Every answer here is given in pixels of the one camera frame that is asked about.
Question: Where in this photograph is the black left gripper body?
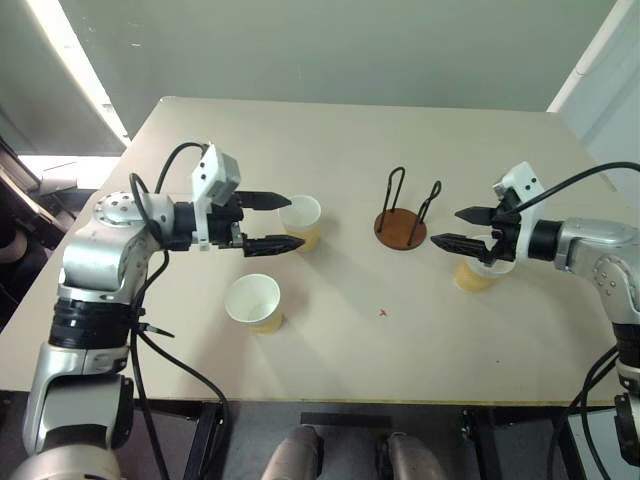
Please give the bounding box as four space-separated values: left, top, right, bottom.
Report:
205 194 249 250

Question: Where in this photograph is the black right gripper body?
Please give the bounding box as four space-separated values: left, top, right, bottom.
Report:
481 192 522 266

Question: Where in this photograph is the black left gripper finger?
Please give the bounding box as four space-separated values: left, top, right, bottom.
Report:
235 190 293 211
242 234 307 259

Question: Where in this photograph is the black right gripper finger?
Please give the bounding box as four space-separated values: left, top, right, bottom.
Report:
454 206 497 226
430 232 494 259

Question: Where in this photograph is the white and tan paper cup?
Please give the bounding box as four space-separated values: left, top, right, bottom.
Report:
454 234 516 293
224 274 284 335
277 195 322 253

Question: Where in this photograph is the dark brown furniture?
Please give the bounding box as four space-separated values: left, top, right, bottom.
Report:
0 134 69 334

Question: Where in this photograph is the dark rounded robot foot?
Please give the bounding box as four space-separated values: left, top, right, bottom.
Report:
375 432 449 480
260 424 326 480

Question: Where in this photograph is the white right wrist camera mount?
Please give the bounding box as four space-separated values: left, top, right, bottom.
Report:
492 161 545 262

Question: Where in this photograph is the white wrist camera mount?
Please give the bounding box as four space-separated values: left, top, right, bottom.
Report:
492 161 545 262
190 142 243 251

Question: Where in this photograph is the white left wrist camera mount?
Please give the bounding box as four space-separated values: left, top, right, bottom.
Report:
190 142 243 251

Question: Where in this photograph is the brown wire cup holder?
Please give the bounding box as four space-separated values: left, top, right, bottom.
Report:
374 167 442 249

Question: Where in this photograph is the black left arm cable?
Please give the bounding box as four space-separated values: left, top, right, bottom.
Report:
128 142 232 480

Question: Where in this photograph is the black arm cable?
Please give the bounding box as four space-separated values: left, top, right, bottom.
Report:
128 142 232 480
501 160 640 216

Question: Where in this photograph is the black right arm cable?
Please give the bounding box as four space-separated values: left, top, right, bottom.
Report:
501 160 640 216

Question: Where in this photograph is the black table frame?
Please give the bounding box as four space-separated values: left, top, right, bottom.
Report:
130 397 621 480

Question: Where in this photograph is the white corner post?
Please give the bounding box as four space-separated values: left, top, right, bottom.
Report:
546 0 640 114

